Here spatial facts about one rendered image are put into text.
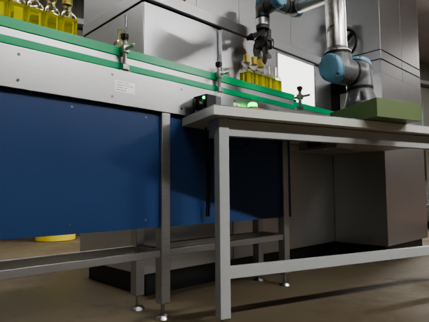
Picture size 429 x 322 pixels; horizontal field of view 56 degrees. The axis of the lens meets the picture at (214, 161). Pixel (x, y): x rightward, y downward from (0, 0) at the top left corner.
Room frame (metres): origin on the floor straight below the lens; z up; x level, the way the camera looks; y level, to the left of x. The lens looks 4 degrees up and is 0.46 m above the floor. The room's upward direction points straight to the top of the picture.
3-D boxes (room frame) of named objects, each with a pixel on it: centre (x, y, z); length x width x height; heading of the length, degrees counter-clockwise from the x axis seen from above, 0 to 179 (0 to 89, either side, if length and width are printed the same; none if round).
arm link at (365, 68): (1.80, -0.65, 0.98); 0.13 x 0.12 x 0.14; 124
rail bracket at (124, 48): (1.37, 0.29, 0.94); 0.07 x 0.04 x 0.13; 44
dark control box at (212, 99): (1.60, 0.03, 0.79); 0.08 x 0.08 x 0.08; 44
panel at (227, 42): (2.42, -0.36, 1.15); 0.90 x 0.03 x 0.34; 134
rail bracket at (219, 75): (1.69, -0.04, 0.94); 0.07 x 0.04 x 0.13; 44
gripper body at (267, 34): (2.16, -0.27, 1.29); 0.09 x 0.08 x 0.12; 135
